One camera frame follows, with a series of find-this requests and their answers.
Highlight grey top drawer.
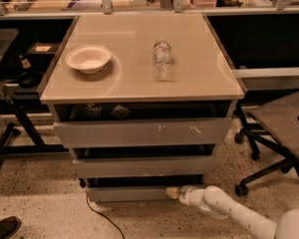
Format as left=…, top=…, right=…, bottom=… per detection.
left=52, top=101, right=233, bottom=148

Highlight grey drawer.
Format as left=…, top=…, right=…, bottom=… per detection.
left=86, top=174, right=203, bottom=203
left=73, top=145, right=215, bottom=178
left=52, top=101, right=233, bottom=148

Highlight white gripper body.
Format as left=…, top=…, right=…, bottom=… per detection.
left=179, top=185, right=203, bottom=207

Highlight white paper bowl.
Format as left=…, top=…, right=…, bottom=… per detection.
left=66, top=45, right=112, bottom=75

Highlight grey drawer cabinet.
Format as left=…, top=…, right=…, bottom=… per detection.
left=36, top=12, right=247, bottom=190

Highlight dark shoe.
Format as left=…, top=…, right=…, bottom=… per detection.
left=0, top=216, right=21, bottom=239

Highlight clear plastic water bottle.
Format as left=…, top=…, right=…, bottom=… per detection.
left=152, top=40, right=172, bottom=81

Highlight grey bottom drawer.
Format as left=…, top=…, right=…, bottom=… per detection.
left=86, top=174, right=203, bottom=203

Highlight dark box with label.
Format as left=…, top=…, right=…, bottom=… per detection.
left=28, top=42, right=59, bottom=55

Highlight grey middle drawer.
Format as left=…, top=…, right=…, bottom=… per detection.
left=73, top=145, right=215, bottom=178

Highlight black office chair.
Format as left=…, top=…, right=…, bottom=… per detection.
left=234, top=92, right=299, bottom=196

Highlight black stand left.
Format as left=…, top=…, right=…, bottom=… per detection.
left=0, top=28, right=67, bottom=155

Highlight black cable on floor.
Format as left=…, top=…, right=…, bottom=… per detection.
left=85, top=192, right=127, bottom=239

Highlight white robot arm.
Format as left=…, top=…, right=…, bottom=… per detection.
left=166, top=185, right=299, bottom=239

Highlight black round object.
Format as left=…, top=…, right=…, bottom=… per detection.
left=17, top=71, right=41, bottom=88

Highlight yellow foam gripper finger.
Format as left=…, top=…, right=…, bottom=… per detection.
left=165, top=186, right=180, bottom=199

